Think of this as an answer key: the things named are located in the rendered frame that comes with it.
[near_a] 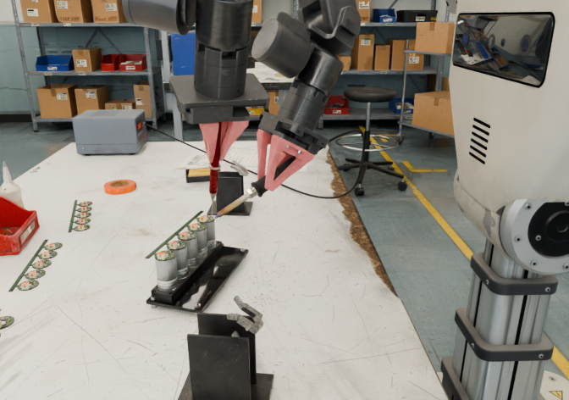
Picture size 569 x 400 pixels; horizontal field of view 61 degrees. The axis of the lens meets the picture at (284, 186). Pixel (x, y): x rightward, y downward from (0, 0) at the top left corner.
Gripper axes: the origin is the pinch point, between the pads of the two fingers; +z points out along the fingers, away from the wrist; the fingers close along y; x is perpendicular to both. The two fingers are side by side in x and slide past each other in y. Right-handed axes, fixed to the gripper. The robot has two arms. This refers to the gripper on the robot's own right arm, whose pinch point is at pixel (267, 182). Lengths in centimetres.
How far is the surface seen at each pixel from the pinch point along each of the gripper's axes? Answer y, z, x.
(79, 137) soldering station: -66, 13, -13
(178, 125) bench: -195, 6, 56
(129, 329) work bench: 10.5, 20.2, -14.7
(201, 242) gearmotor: 2.4, 10.6, -6.8
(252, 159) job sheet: -43.0, -0.3, 20.6
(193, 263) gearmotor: 4.4, 13.0, -7.7
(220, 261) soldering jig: 2.8, 12.3, -3.1
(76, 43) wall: -493, -16, 31
